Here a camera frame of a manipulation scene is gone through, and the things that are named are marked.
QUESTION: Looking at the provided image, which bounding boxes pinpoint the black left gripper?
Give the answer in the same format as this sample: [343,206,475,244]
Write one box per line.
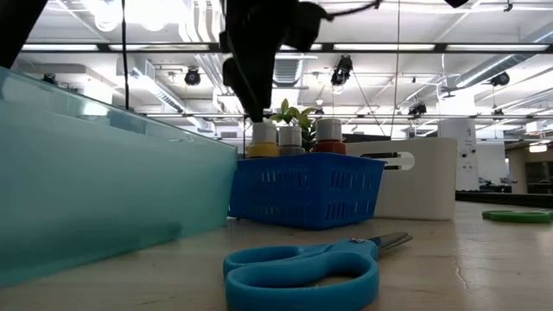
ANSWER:
[218,0,330,124]

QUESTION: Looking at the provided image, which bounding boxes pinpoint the grey paint bottle white cap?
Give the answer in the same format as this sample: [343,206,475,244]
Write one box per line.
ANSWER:
[277,124,306,157]

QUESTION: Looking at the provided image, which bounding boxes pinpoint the yellow paint bottle white cap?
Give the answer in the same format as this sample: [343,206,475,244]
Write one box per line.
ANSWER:
[245,119,281,159]

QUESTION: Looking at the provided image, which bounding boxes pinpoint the red paint bottle white cap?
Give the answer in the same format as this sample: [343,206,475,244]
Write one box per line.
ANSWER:
[311,117,347,156]

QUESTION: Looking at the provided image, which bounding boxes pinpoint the green roll of tape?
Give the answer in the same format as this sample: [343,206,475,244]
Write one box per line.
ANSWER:
[481,209,553,225]

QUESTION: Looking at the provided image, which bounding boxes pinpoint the black overhead beam with lights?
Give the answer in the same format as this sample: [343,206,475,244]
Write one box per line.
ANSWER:
[21,41,553,54]

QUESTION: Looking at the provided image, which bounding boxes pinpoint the green plant in white pot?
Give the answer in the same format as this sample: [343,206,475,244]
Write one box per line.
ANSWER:
[270,98,319,154]

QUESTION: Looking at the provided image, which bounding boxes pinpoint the blue slotted plastic basket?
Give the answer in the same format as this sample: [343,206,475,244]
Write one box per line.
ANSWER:
[227,151,387,231]

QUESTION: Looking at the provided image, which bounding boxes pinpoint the distant black overhead beam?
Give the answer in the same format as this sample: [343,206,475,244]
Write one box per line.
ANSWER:
[142,112,553,120]

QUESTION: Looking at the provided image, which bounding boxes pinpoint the white building column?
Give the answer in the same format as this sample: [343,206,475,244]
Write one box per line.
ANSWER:
[437,118,480,193]

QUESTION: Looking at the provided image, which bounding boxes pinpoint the teal translucent plastic bin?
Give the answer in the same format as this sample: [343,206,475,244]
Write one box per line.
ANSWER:
[0,67,239,289]

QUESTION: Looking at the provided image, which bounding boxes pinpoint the silver round air duct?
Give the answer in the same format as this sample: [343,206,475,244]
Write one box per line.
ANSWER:
[270,51,319,87]

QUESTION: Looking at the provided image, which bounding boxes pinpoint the slanted silver air duct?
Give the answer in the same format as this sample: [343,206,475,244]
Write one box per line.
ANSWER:
[453,25,553,90]

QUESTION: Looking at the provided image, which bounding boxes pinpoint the thin hanging cord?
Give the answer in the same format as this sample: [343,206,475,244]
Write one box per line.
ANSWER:
[390,0,401,138]

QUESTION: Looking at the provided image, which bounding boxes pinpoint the black braided cable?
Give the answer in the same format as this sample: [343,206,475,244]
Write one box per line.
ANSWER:
[326,0,384,22]

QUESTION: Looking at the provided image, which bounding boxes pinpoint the thin black cable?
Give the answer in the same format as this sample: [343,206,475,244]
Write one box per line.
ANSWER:
[120,0,130,111]

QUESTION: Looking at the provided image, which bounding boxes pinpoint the white plastic handled bin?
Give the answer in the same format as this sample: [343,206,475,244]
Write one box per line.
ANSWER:
[345,136,459,222]

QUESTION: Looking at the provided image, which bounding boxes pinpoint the blue-handled scissors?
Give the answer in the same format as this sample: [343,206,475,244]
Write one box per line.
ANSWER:
[222,232,415,311]

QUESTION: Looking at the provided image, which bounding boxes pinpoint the black table edge rail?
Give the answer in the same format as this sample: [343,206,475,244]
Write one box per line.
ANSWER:
[454,191,553,210]

